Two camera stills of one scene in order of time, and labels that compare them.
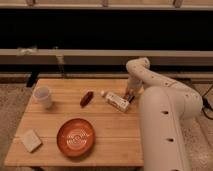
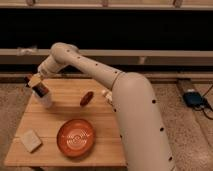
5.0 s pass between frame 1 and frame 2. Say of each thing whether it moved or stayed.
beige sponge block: stayed
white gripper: moved
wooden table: stayed
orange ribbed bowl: stayed
